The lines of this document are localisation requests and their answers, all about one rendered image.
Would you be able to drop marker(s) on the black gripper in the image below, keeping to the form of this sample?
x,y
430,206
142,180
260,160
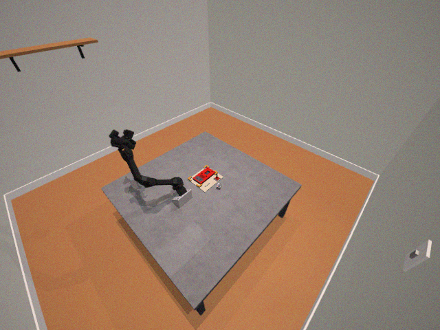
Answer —
x,y
115,133

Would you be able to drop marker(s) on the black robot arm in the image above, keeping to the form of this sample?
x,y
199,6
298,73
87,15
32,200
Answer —
x,y
127,155

